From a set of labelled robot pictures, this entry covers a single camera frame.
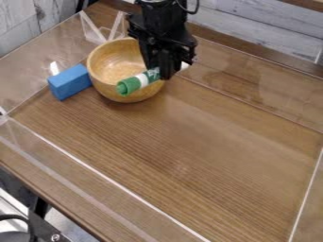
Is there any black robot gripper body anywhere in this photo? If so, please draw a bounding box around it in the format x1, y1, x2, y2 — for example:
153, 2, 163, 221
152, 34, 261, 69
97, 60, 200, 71
127, 0, 199, 48

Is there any black cable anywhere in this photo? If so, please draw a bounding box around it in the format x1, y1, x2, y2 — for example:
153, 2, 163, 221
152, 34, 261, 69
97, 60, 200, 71
0, 214, 41, 242

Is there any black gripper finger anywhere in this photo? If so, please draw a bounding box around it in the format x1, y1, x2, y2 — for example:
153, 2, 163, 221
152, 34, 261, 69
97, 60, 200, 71
157, 44, 196, 79
137, 30, 159, 68

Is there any clear acrylic corner bracket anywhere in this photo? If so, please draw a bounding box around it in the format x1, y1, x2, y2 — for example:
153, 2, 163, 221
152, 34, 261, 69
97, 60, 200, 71
80, 11, 127, 44

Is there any green white dry-erase marker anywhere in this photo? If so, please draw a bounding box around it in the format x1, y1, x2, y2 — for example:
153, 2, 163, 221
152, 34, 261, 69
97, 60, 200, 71
116, 64, 160, 96

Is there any clear acrylic tray wall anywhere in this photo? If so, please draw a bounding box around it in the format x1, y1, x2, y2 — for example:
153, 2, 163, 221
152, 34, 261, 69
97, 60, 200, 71
0, 107, 211, 242

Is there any blue rectangular block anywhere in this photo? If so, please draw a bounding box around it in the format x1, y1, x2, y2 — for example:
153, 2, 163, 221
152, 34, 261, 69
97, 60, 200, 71
46, 64, 92, 101

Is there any black table leg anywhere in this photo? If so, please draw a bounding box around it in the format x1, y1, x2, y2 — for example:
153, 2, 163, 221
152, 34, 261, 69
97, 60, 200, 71
33, 197, 49, 219

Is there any brown wooden bowl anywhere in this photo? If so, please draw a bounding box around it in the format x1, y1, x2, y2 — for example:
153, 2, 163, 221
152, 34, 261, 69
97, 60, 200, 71
85, 38, 164, 103

